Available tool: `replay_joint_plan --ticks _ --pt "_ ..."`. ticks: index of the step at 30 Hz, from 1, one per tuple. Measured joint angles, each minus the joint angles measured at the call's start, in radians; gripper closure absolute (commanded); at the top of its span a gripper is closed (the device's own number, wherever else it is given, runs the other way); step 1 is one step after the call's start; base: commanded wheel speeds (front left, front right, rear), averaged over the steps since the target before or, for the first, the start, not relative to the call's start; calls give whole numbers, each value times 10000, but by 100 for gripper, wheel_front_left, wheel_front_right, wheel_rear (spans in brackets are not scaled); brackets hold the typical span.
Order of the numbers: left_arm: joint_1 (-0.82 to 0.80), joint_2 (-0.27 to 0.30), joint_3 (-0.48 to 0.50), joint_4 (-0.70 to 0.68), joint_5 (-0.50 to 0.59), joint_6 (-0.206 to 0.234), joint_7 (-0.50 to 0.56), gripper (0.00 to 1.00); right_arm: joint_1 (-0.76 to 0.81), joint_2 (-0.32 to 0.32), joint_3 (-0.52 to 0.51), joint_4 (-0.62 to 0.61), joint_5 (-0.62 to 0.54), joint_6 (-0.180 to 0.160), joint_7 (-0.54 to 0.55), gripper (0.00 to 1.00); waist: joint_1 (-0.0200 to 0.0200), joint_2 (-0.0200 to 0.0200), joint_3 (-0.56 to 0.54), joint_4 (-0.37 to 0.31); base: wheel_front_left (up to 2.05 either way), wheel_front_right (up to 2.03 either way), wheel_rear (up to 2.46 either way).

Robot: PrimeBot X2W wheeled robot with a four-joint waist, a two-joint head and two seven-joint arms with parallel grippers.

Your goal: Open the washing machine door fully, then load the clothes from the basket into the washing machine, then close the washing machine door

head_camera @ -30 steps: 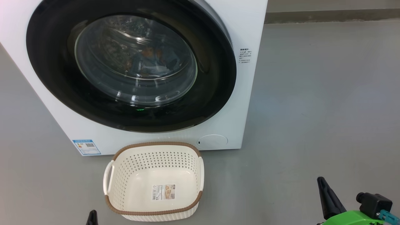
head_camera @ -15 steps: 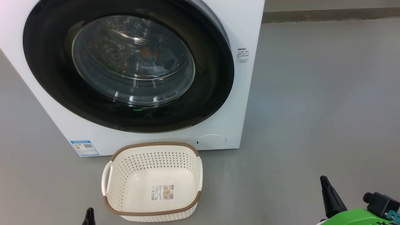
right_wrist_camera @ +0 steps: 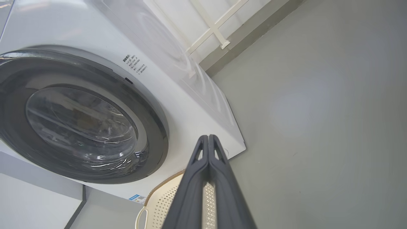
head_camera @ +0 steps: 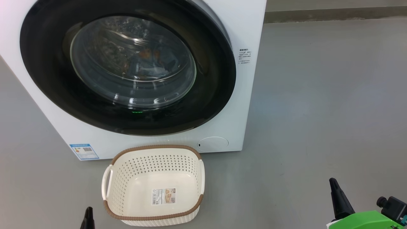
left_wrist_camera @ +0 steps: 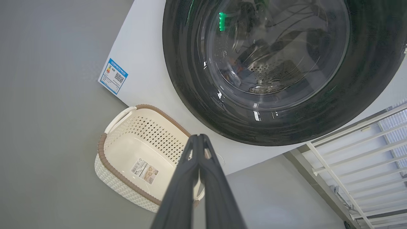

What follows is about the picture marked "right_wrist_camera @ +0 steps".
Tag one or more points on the blue energy label sticker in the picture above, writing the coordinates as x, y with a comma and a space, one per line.
137, 199

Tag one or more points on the white front-load washing machine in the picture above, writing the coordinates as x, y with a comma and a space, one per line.
178, 105

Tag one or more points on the glass washer door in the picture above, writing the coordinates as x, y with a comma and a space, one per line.
79, 127

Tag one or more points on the cream perforated laundry basket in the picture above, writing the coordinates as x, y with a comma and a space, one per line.
162, 203

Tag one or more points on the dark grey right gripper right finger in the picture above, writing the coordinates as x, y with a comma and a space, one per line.
229, 197

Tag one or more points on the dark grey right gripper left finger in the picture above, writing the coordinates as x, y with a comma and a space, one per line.
187, 194

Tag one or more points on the white metal railing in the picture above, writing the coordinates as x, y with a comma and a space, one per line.
210, 27

